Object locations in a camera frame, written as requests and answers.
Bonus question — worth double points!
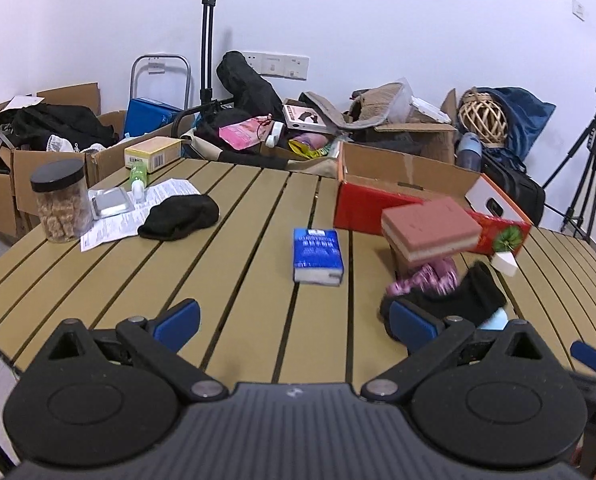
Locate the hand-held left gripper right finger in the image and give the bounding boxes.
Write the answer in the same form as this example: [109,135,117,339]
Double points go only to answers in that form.
[360,299,541,403]

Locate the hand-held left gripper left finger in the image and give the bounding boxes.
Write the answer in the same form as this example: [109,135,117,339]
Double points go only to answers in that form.
[48,298,229,403]

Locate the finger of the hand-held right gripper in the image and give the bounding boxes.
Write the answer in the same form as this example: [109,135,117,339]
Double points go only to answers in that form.
[569,340,596,378]

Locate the pink satin cloth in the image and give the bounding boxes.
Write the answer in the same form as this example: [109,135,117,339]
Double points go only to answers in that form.
[385,259,460,297]

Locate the black cloth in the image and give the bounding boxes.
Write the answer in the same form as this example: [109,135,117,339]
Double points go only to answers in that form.
[380,260,508,338]

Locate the tan folding slatted table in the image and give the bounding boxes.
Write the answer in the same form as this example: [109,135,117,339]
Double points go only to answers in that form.
[0,157,596,396]

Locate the pink layered sponge block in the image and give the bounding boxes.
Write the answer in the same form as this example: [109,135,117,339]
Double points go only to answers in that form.
[381,196,483,265]

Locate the black knit beanie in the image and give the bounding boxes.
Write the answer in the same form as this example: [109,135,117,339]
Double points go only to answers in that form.
[138,193,221,242]

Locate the white printed paper sheet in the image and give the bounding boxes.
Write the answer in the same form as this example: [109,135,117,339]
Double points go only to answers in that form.
[80,177,201,253]

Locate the blue book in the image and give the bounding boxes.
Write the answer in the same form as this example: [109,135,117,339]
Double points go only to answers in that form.
[293,227,345,287]

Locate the red cardboard box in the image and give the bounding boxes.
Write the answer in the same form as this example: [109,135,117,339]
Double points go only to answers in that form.
[334,141,534,256]

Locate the silver blister pack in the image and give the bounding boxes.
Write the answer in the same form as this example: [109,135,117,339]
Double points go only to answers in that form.
[88,186,134,221]

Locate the small green white bottle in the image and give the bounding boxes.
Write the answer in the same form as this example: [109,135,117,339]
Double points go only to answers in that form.
[129,160,148,205]

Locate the clear jar black lid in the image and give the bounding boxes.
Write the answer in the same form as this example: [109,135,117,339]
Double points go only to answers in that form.
[30,159,94,244]

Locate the black suitcase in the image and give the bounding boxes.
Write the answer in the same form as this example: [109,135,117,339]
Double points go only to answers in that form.
[480,150,546,226]

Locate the yellow cardboard box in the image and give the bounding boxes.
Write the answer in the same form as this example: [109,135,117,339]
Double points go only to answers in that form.
[124,136,183,171]

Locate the blue water bottle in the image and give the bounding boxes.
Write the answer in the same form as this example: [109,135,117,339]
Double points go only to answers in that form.
[455,132,483,172]

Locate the plain cardboard box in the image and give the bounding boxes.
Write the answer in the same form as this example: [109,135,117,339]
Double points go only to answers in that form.
[85,110,189,186]

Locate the open brown cardboard box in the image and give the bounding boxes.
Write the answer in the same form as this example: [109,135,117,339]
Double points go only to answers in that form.
[350,89,461,166]

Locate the pink plastic packet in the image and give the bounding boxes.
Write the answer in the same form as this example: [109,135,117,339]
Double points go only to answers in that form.
[219,116,273,150]

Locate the yellow green snack packet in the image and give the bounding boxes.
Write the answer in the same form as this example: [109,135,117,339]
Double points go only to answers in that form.
[288,137,336,161]

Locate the blue plastic box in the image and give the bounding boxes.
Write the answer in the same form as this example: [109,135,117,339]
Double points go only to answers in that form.
[126,97,183,138]

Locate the cardboard box blue triangle print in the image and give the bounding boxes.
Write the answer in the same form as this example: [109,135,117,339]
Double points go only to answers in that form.
[0,82,101,238]

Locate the wicker ball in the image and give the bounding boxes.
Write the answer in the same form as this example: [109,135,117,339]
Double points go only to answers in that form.
[458,87,508,148]

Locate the grey brown fleece cloth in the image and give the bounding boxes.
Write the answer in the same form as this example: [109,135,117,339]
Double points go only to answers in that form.
[298,80,413,128]

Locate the black tripod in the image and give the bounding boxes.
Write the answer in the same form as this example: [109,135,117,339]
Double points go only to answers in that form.
[543,77,596,243]

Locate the white black product box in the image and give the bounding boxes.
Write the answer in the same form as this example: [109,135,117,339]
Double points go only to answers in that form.
[283,102,336,136]

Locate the black backpack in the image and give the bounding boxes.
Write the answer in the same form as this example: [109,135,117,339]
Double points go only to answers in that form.
[0,102,116,153]

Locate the dark blue cloth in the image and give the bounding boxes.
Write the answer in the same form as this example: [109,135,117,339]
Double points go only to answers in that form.
[488,86,556,148]

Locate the black fabric bag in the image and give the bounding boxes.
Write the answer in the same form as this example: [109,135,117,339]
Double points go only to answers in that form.
[216,50,283,123]

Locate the silver step ladder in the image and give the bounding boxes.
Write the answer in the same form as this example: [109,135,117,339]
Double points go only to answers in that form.
[129,54,193,111]

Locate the black wheeled cart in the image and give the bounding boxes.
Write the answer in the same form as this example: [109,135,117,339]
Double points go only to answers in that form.
[170,0,339,177]

